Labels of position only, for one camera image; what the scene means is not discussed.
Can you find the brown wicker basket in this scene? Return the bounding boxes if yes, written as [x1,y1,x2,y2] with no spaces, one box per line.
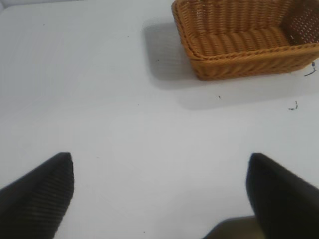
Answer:
[171,0,319,81]

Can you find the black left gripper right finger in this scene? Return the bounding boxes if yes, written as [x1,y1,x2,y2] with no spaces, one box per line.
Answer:
[245,152,319,239]

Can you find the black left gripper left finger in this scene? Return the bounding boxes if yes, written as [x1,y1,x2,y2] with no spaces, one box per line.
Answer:
[0,152,75,239]

